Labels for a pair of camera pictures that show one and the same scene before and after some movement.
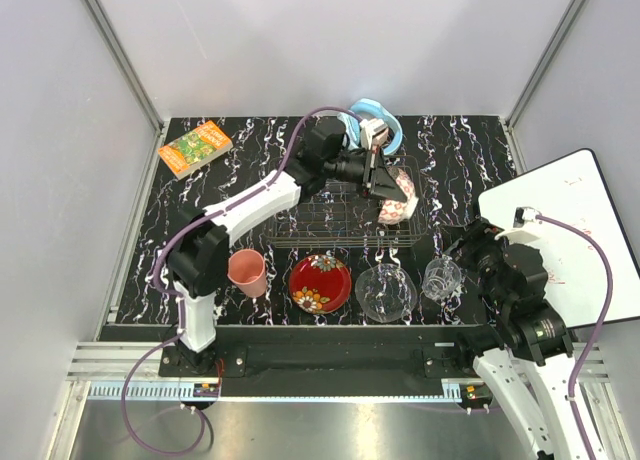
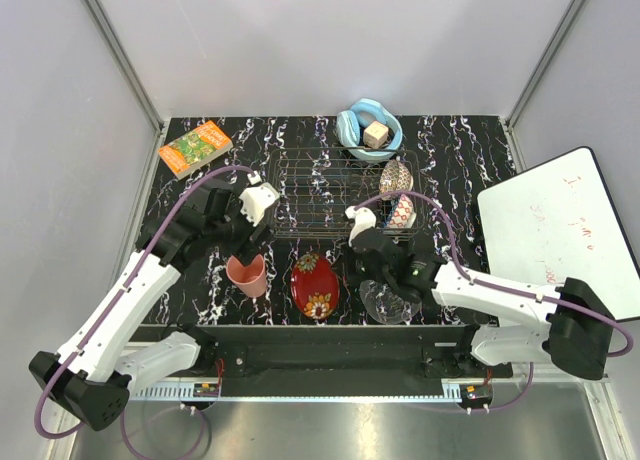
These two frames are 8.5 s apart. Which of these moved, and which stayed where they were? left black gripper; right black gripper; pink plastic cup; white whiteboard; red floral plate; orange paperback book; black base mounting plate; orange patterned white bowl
Moved: red floral plate; right black gripper; left black gripper; orange patterned white bowl
Stayed: pink plastic cup; orange paperback book; black base mounting plate; white whiteboard
